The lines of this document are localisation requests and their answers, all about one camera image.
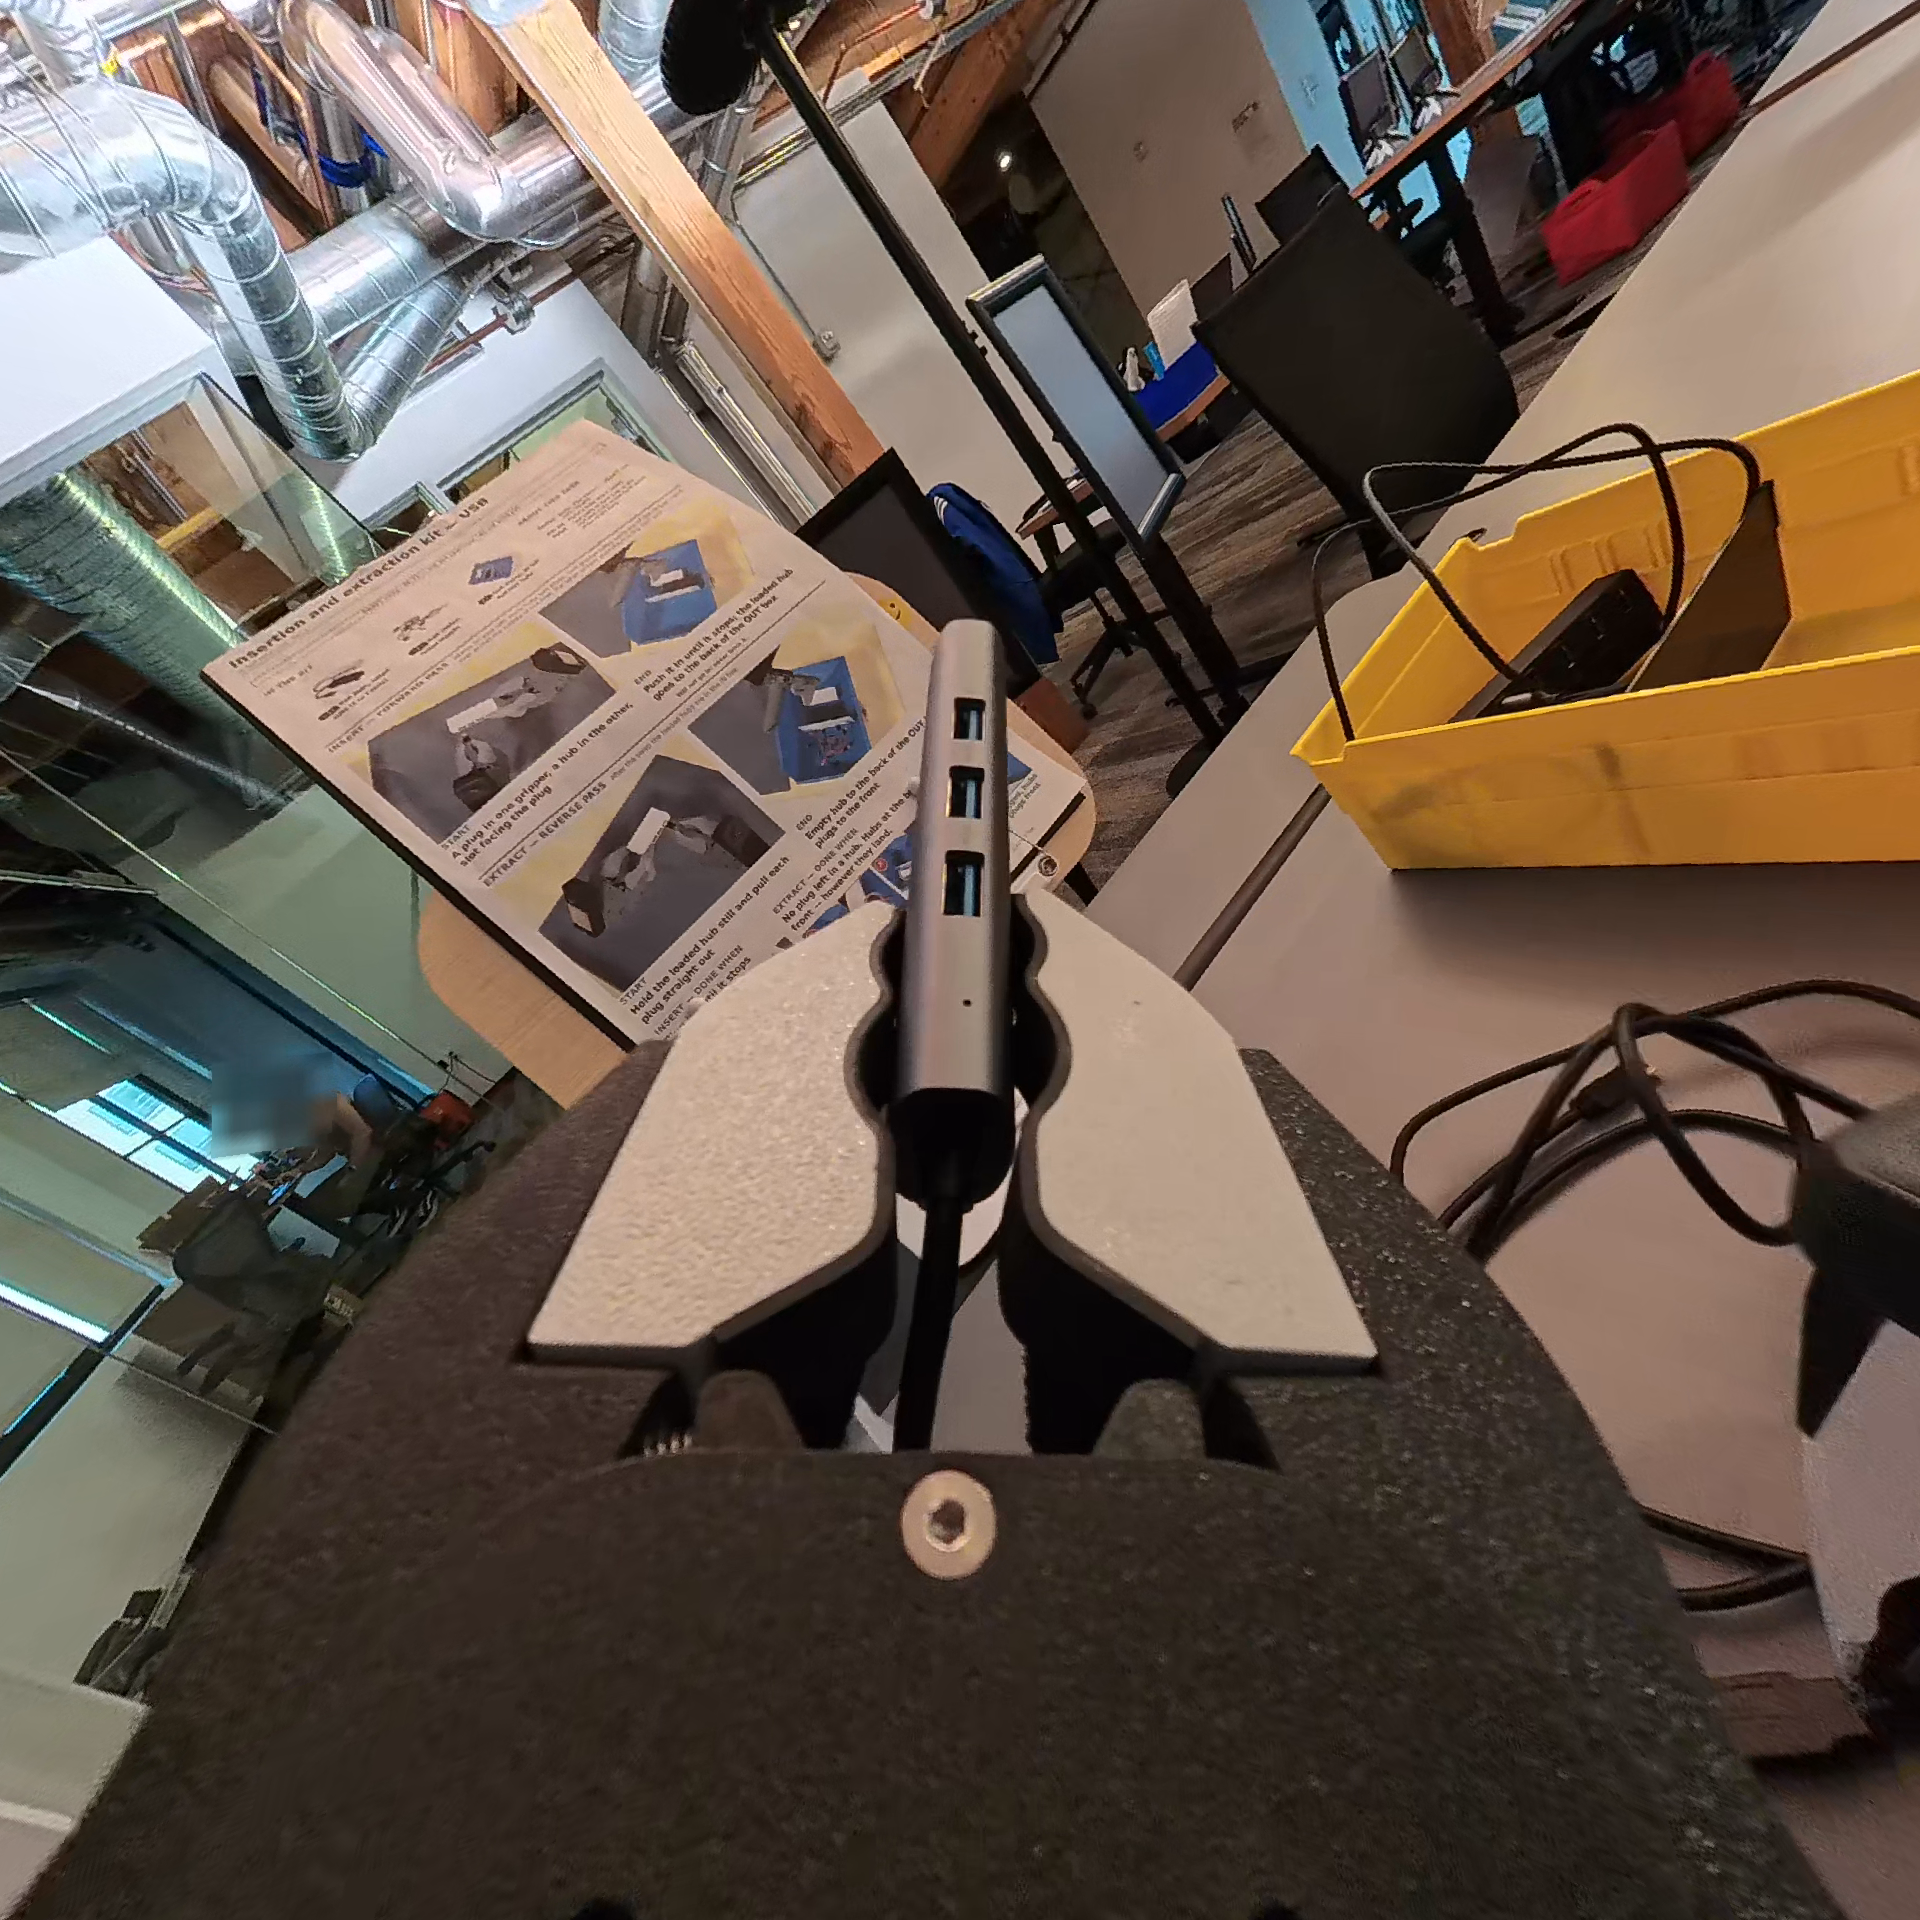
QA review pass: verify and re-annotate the USB cable with tethered adapter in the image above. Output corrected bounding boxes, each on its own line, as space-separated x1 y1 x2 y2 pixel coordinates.
894 1195 967 1446

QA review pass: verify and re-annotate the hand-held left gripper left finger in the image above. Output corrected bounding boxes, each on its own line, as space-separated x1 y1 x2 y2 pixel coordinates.
518 901 900 1444

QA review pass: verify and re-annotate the blue jacket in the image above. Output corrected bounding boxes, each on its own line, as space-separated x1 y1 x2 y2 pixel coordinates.
923 481 1058 669

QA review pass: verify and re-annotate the thick black hub cable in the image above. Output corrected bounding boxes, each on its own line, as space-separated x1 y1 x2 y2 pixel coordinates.
1310 421 1772 723

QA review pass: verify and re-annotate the yellow plastic bin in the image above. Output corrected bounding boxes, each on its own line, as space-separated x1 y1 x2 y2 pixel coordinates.
1295 375 1920 872

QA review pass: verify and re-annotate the black framed display screen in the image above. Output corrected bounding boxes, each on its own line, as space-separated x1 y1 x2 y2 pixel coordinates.
967 256 1189 550

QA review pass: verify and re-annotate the thin black cable small plug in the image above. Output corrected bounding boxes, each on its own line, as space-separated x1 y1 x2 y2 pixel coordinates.
1387 984 1920 1612

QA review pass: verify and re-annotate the black USB hub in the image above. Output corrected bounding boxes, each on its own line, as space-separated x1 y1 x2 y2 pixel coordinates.
1463 570 1670 714

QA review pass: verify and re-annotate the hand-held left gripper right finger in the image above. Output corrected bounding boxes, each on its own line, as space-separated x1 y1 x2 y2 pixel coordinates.
999 888 1381 1444

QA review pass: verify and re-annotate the silver ventilation duct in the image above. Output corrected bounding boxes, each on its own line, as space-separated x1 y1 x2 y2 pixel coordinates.
289 0 676 247
0 86 408 458

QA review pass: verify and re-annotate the instruction poster board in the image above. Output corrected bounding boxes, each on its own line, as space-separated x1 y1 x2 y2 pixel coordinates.
205 421 1097 1052

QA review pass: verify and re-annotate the black office chair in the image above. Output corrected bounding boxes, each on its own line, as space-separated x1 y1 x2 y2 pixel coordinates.
1195 187 1523 565

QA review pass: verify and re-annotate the black display panel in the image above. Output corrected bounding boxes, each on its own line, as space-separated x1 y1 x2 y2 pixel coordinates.
798 450 993 646

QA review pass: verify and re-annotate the grey metal USB hub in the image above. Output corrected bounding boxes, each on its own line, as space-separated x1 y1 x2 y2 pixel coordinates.
891 621 1041 1200

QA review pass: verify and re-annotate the black stand pole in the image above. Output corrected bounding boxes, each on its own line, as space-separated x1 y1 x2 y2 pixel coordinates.
660 0 1249 739

